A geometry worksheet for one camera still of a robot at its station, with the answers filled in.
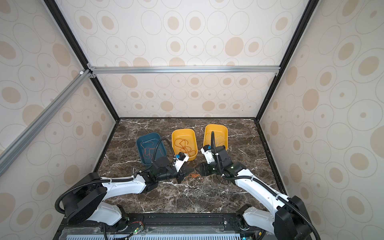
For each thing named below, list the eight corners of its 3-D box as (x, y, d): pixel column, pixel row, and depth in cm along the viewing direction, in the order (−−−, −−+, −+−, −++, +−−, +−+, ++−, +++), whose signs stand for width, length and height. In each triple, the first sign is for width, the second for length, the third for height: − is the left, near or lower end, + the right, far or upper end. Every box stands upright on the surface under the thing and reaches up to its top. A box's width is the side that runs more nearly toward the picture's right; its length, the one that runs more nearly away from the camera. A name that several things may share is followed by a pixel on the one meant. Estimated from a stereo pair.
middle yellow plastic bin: (170, 159, 99) (169, 154, 94) (173, 133, 113) (172, 128, 108) (197, 159, 99) (197, 154, 94) (197, 133, 113) (197, 128, 108)
